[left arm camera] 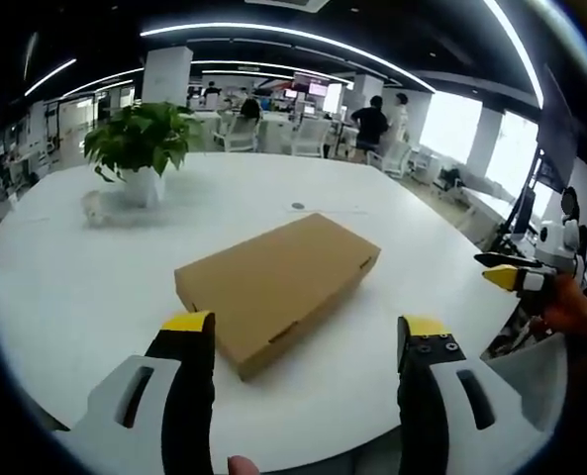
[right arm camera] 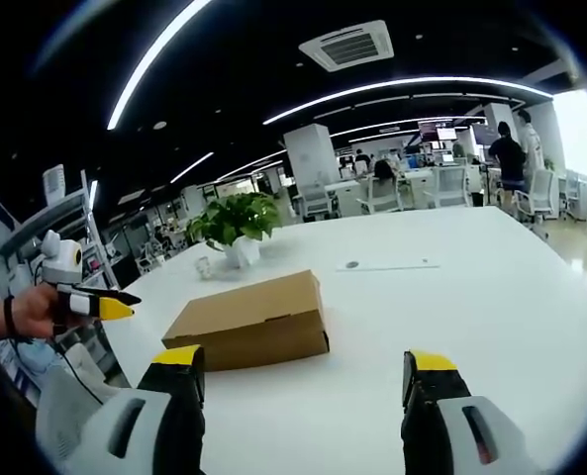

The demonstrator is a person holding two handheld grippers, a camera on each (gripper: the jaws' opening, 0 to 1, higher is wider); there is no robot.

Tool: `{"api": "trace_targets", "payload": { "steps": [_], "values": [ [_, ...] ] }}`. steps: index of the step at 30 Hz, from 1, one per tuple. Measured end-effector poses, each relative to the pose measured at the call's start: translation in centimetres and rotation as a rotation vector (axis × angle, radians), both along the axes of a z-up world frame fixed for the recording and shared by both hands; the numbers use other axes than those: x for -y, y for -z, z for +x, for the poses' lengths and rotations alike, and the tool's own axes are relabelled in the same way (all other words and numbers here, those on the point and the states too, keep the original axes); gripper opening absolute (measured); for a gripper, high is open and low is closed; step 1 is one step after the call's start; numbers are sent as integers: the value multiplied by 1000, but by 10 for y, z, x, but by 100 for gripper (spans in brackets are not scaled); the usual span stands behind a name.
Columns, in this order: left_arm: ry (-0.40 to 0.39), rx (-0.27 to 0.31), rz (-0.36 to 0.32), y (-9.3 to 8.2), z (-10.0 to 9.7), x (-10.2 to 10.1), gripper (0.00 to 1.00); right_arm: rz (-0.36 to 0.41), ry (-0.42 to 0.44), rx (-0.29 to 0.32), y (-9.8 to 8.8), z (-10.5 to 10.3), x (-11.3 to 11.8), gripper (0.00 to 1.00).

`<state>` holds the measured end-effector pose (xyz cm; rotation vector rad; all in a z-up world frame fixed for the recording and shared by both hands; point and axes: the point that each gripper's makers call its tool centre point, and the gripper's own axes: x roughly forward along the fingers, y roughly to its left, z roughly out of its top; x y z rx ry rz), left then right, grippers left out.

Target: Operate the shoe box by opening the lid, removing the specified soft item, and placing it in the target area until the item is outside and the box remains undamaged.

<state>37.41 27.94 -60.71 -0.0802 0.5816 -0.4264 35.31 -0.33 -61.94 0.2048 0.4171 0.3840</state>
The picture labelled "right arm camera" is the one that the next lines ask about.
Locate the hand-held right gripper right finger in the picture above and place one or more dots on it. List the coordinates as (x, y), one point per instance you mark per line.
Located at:
(436, 396)

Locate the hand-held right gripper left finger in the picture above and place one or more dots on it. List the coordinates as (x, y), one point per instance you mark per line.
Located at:
(174, 396)

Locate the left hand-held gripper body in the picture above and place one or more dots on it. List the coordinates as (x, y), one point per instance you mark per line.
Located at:
(61, 262)

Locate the brown cardboard shoe box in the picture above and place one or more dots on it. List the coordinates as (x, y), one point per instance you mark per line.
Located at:
(253, 316)

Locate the person's left hand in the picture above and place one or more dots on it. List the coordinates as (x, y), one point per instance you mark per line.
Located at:
(35, 312)

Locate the grey metal shelf rack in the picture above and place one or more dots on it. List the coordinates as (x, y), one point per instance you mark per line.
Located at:
(80, 218)

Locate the black wristband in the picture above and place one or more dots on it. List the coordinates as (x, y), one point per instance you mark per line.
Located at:
(10, 316)

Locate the white device on rack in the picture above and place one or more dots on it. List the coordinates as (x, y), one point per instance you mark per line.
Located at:
(54, 184)

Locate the small clear glass cup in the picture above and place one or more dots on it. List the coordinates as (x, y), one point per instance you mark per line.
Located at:
(204, 268)

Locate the white mesh chair back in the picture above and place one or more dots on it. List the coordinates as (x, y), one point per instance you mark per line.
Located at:
(70, 410)

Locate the green potted plant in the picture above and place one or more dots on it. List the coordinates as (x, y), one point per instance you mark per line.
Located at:
(236, 222)

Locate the short ceiling light strip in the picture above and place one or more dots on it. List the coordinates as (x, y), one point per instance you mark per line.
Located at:
(191, 167)

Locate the long ceiling light strip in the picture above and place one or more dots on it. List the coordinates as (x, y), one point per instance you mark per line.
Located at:
(149, 59)
(407, 86)

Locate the white square pillar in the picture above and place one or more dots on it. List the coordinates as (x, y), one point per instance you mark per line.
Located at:
(310, 153)

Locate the ceiling air conditioner vent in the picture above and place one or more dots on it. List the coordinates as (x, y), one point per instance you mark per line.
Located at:
(346, 45)

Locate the wall display screens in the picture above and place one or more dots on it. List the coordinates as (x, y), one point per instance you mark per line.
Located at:
(436, 131)

